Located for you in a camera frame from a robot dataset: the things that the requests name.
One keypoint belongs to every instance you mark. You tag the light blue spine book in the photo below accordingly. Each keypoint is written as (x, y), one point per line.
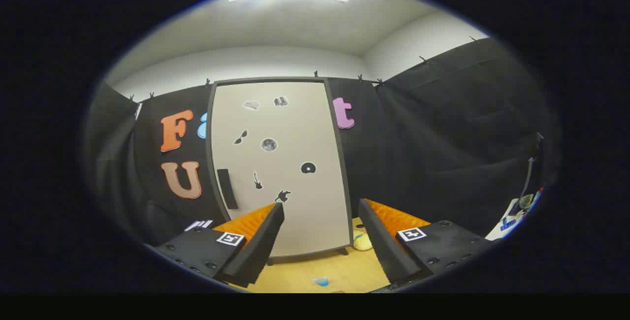
(190, 227)

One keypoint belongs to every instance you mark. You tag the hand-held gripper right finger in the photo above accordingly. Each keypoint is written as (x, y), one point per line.
(381, 241)

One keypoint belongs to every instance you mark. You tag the blue and white tube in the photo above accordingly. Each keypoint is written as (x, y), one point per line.
(321, 281)

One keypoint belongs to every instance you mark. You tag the dark grey cabinet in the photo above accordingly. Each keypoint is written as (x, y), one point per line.
(349, 202)

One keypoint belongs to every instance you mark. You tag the yellow plush toy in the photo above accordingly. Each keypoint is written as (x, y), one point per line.
(363, 243)

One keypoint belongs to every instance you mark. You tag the black backdrop cloth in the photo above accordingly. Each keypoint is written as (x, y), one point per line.
(443, 152)

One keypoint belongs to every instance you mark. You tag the round dark dish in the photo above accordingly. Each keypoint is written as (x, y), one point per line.
(526, 202)

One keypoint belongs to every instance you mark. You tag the row of black cloth clips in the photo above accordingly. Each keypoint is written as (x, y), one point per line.
(315, 73)

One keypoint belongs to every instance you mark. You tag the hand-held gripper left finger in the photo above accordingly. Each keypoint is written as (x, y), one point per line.
(263, 246)

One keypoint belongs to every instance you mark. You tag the beige cabinet door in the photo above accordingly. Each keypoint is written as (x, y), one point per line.
(295, 211)

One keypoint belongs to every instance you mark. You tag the white tray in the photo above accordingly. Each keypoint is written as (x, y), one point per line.
(497, 231)

